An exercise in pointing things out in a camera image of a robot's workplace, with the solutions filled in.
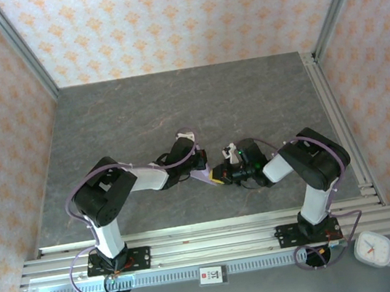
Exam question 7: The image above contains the purple paper sheet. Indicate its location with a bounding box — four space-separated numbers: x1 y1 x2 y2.
188 160 226 190

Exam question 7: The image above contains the white label card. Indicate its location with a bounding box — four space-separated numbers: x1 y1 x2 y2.
197 263 230 288

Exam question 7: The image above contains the white analog clock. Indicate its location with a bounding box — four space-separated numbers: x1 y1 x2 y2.
350 227 390 272

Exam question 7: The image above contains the aluminium mounting rail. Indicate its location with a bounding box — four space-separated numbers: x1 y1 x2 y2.
15 193 390 290

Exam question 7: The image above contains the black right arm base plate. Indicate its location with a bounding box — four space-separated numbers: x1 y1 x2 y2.
275 216 344 250

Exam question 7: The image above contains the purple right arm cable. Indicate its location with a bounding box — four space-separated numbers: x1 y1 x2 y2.
234 122 370 280

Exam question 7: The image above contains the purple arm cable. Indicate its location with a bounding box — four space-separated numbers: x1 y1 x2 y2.
50 126 220 292
234 122 370 280

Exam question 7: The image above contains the aluminium side rail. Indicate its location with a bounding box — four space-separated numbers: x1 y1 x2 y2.
298 43 388 216

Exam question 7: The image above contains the grey slotted cable duct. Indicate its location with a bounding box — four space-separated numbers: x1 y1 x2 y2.
32 248 311 292

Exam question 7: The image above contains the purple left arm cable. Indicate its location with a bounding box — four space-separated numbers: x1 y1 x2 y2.
50 126 220 292

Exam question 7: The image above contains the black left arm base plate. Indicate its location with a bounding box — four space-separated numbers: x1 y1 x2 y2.
85 245 155 279

